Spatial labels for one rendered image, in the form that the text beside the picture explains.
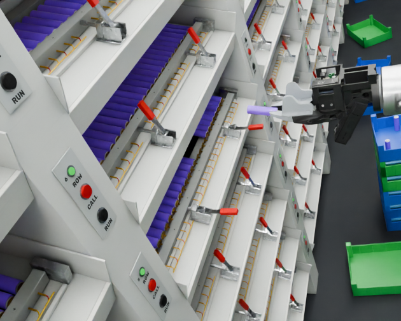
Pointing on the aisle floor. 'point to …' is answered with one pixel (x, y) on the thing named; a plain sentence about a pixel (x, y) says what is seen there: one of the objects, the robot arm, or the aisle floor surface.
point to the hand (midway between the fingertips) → (277, 112)
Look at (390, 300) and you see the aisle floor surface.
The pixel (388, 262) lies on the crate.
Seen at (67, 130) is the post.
